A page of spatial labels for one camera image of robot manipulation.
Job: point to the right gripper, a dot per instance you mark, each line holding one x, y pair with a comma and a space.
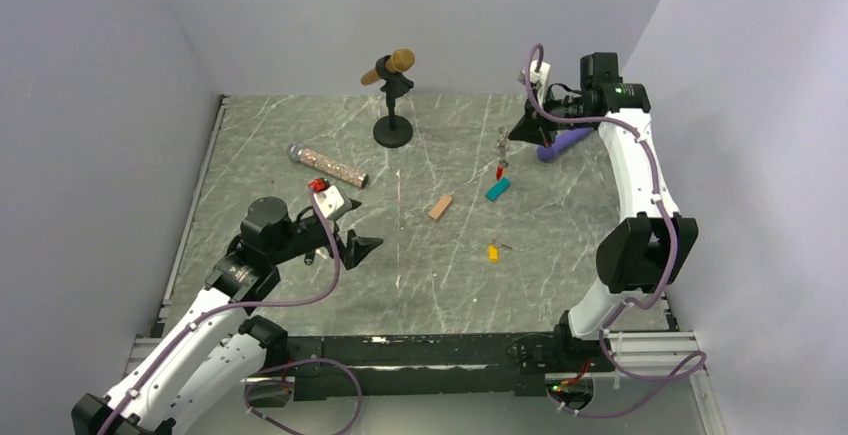
531, 130

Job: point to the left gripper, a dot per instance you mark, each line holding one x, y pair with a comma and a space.
356, 247

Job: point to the yellow tag key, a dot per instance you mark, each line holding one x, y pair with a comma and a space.
495, 249

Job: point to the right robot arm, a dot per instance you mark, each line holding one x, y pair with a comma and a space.
644, 253

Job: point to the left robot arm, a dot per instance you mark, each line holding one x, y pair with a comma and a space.
221, 340

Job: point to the purple microphone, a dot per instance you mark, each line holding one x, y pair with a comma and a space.
563, 142

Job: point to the black tag key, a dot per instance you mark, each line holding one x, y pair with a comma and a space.
322, 253

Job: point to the teal block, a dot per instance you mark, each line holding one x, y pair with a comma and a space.
498, 189

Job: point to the wooden block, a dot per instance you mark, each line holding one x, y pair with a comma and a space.
440, 207

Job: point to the glitter microphone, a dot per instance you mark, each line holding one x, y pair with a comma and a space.
301, 154

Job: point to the black microphone stand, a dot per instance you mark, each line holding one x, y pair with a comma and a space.
392, 130

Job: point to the gold microphone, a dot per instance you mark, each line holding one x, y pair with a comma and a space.
398, 62

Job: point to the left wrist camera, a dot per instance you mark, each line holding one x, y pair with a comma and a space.
332, 202

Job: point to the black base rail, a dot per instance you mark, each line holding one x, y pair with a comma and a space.
520, 363

